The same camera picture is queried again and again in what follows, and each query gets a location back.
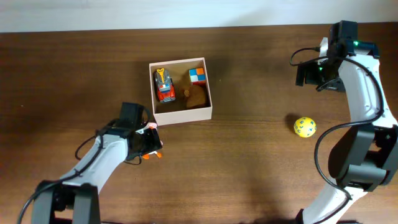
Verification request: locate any white cardboard box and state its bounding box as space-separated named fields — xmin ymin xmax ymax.
xmin=149 ymin=58 xmax=213 ymax=126

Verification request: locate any red grey toy truck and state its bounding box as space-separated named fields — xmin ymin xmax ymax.
xmin=154 ymin=68 xmax=176 ymax=103

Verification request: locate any colourful puzzle cube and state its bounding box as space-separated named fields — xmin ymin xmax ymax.
xmin=188 ymin=68 xmax=206 ymax=85

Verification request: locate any white pink duck toy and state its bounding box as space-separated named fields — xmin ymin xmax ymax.
xmin=136 ymin=122 xmax=163 ymax=160

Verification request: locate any yellow letter ball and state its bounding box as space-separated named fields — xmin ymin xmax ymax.
xmin=294 ymin=117 xmax=317 ymax=138

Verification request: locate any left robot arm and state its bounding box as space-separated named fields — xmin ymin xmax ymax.
xmin=20 ymin=103 xmax=162 ymax=223

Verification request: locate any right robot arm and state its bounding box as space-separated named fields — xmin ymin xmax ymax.
xmin=295 ymin=21 xmax=397 ymax=223

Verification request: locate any brown plush toy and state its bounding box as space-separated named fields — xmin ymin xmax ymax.
xmin=183 ymin=85 xmax=209 ymax=110

